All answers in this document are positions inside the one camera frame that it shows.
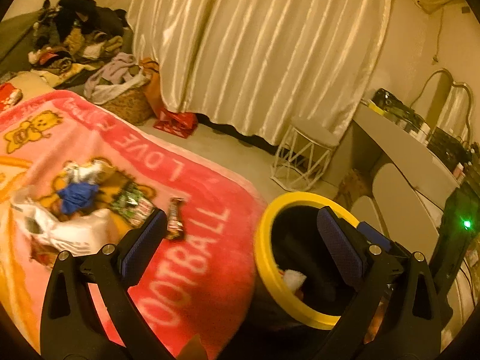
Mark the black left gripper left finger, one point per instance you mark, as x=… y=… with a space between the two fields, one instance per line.
x=87 y=312

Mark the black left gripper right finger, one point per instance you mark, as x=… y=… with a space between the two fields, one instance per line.
x=394 y=313

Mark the white printed plastic bag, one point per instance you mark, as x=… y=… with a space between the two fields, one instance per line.
x=84 y=235

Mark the blue plastic wrapper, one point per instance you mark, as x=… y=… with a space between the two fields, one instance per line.
x=77 y=196

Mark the yellow rimmed black trash bin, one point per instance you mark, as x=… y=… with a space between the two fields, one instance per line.
x=311 y=262

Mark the white chair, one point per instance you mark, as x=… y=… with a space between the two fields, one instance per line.
x=399 y=212

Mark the white dressing table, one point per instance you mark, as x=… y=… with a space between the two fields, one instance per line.
x=371 y=138

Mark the green cartoon snack packet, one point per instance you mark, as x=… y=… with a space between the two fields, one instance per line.
x=132 y=205

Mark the brown chocolate bar wrapper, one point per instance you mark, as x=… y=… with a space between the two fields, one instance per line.
x=175 y=226

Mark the black box on table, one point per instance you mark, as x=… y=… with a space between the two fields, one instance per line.
x=397 y=112

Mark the pink football bear blanket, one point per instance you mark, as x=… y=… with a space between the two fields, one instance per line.
x=200 y=286

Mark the red gift bag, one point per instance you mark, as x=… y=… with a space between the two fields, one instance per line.
x=178 y=124

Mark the woven laundry basket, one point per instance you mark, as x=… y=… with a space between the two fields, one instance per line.
x=128 y=102

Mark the orange bag beside basket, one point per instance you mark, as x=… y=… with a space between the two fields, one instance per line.
x=152 y=90

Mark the lavender cloth on basket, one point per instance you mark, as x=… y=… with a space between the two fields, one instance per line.
x=118 y=76

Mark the cream satin curtain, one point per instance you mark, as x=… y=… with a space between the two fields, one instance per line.
x=257 y=64

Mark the pile of clothes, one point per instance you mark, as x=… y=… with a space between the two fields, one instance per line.
x=75 y=35

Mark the white wire frame stool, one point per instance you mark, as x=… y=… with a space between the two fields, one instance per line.
x=303 y=155

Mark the curved frame vanity mirror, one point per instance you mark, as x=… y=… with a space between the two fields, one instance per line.
x=446 y=104

